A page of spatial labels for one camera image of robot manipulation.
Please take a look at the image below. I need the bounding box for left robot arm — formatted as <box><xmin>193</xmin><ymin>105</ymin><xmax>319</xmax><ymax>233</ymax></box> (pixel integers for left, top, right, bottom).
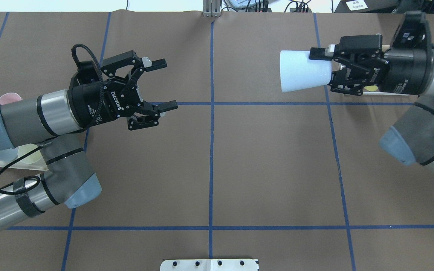
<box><xmin>0</xmin><ymin>49</ymin><xmax>178</xmax><ymax>231</ymax></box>

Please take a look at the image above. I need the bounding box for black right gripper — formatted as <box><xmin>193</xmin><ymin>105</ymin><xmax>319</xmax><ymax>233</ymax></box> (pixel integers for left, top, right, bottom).
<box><xmin>309</xmin><ymin>34</ymin><xmax>432</xmax><ymax>96</ymax></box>

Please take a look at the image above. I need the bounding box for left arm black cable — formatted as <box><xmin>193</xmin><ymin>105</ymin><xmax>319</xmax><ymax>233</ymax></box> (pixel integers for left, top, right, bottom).
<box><xmin>0</xmin><ymin>44</ymin><xmax>104</xmax><ymax>195</ymax></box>

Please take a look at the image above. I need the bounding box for yellow plastic cup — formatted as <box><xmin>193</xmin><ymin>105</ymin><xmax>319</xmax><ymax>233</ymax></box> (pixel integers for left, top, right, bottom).
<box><xmin>364</xmin><ymin>85</ymin><xmax>379</xmax><ymax>92</ymax></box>

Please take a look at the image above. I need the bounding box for light blue plastic cup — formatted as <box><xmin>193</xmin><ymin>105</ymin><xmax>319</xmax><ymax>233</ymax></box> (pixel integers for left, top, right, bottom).
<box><xmin>279</xmin><ymin>51</ymin><xmax>332</xmax><ymax>93</ymax></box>

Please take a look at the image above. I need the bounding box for brown paper table mat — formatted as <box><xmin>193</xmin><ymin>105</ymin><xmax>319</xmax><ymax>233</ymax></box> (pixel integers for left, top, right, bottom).
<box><xmin>0</xmin><ymin>10</ymin><xmax>434</xmax><ymax>271</ymax></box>

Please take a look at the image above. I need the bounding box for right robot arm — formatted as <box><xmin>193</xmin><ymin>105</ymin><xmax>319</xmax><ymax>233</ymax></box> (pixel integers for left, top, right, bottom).
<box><xmin>309</xmin><ymin>11</ymin><xmax>434</xmax><ymax>173</ymax></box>

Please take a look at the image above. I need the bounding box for pale green plastic cup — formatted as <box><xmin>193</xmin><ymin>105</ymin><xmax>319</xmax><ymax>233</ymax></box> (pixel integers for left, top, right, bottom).
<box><xmin>17</xmin><ymin>144</ymin><xmax>43</xmax><ymax>164</ymax></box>

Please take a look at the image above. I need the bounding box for aluminium frame post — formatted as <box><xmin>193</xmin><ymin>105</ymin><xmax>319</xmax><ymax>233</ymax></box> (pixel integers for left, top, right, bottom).
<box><xmin>203</xmin><ymin>0</ymin><xmax>223</xmax><ymax>18</ymax></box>

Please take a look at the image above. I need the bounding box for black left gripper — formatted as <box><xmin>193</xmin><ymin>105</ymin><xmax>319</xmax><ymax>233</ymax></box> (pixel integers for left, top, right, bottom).
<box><xmin>68</xmin><ymin>51</ymin><xmax>179</xmax><ymax>131</ymax></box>

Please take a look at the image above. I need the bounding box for pink plastic cup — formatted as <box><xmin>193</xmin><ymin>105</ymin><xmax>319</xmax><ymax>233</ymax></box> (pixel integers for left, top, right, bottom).
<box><xmin>0</xmin><ymin>92</ymin><xmax>23</xmax><ymax>105</ymax></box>

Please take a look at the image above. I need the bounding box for white metal base plate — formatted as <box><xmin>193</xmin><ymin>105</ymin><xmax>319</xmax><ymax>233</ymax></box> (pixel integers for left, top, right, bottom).
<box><xmin>159</xmin><ymin>259</ymin><xmax>260</xmax><ymax>271</ymax></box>

